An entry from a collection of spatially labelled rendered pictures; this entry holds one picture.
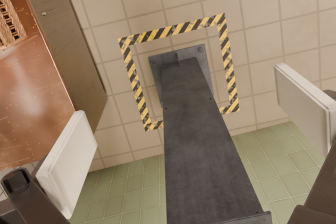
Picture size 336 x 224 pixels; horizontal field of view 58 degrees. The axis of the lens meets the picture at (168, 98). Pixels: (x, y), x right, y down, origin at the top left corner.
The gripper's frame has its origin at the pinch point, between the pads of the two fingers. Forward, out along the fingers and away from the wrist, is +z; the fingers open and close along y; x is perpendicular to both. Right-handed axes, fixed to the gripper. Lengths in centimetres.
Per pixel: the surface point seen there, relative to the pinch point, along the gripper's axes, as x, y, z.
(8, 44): 0, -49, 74
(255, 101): -75, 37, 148
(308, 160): -94, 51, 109
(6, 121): -29, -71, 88
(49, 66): -12, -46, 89
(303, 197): -94, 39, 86
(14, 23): 5, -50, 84
